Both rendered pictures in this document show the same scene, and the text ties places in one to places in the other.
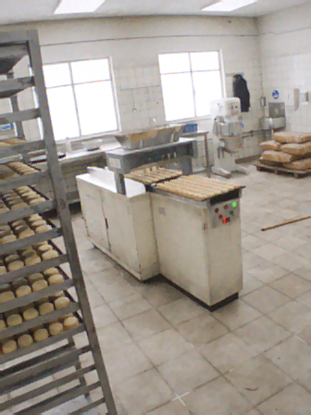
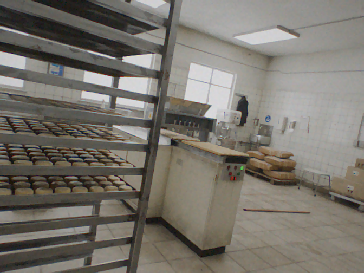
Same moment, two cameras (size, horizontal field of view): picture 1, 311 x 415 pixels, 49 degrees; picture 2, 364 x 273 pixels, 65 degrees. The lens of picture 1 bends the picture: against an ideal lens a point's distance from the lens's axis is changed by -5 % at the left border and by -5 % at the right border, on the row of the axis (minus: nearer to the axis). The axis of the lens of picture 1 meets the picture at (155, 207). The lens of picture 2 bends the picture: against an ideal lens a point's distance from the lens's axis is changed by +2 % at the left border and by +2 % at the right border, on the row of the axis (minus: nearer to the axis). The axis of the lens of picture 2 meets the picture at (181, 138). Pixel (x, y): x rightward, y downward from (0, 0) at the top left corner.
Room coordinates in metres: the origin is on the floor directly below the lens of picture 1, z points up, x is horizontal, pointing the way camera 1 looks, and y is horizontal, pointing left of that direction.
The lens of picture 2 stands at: (-0.04, 0.30, 1.22)
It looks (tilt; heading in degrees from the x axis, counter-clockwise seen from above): 6 degrees down; 353
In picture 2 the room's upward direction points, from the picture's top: 10 degrees clockwise
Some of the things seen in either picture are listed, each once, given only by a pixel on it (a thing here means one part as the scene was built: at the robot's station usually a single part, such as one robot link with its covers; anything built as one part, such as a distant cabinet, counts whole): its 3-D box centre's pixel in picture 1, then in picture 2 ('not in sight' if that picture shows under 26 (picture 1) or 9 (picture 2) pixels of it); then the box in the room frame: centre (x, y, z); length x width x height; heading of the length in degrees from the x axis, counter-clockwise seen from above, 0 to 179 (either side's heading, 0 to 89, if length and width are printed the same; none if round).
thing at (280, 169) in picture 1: (290, 167); (267, 175); (6.13, -2.56, 0.06); 1.20 x 0.80 x 0.11; 27
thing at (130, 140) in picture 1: (150, 136); (184, 106); (3.01, -0.03, 1.25); 0.56 x 0.29 x 0.14; 119
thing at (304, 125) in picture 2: not in sight; (304, 123); (6.20, -3.20, 1.37); 0.27 x 0.02 x 0.40; 24
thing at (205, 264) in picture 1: (195, 241); (199, 193); (2.57, -0.28, 0.45); 0.70 x 0.34 x 0.90; 29
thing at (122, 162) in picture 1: (154, 164); (180, 128); (3.01, -0.03, 1.01); 0.72 x 0.33 x 0.34; 119
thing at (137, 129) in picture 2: (111, 177); (141, 131); (3.32, 0.38, 0.88); 1.28 x 0.01 x 0.07; 29
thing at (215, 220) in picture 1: (224, 212); (233, 171); (2.25, -0.46, 0.77); 0.24 x 0.04 x 0.14; 119
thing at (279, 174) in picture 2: (304, 162); (279, 173); (5.86, -2.71, 0.19); 0.72 x 0.42 x 0.15; 119
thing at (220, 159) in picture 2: (135, 182); (161, 137); (3.04, 0.15, 0.87); 2.01 x 0.03 x 0.07; 29
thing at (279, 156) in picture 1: (281, 155); (263, 163); (6.04, -2.37, 0.32); 0.72 x 0.42 x 0.17; 29
